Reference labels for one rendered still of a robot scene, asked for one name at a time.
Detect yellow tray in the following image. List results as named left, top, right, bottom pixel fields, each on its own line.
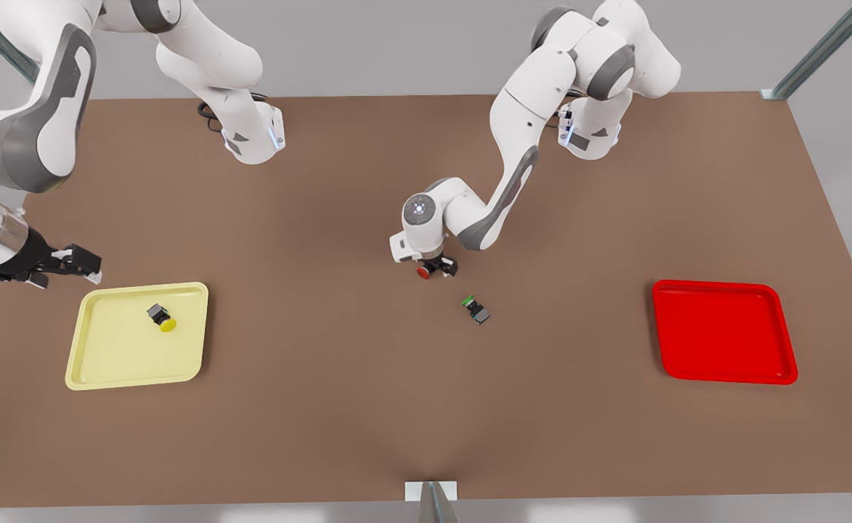
left=65, top=282, right=210, bottom=392

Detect red tray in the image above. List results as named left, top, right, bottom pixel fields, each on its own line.
left=652, top=279, right=799, bottom=386

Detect green button switch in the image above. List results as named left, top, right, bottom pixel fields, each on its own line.
left=461, top=294, right=492, bottom=325

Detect yellow button switch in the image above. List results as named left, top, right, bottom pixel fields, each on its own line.
left=147, top=304, right=178, bottom=333

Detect black cable loop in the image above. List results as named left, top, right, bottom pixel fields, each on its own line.
left=197, top=92, right=270, bottom=136

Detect silver frame post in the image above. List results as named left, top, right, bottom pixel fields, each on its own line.
left=760, top=0, right=852, bottom=101
left=0, top=0, right=40, bottom=85
left=405, top=480, right=460, bottom=523

